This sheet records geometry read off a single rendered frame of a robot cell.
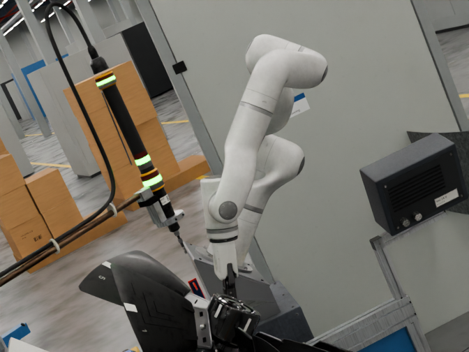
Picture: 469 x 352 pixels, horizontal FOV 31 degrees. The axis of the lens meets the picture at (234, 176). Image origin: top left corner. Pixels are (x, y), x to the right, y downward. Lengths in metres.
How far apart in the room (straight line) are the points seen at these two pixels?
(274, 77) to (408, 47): 1.93
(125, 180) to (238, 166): 8.02
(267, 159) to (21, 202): 6.99
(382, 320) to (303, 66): 0.79
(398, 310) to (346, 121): 1.56
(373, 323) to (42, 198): 7.21
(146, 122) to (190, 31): 6.46
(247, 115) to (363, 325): 0.75
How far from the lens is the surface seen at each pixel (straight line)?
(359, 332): 2.53
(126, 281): 1.73
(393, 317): 2.55
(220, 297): 1.95
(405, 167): 2.42
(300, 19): 3.87
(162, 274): 2.05
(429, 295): 4.24
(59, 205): 9.51
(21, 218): 9.44
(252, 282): 2.57
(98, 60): 1.91
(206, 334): 1.88
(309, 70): 2.28
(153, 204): 1.92
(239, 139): 2.16
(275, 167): 2.58
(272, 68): 2.17
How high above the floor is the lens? 1.86
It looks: 11 degrees down
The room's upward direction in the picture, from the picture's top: 24 degrees counter-clockwise
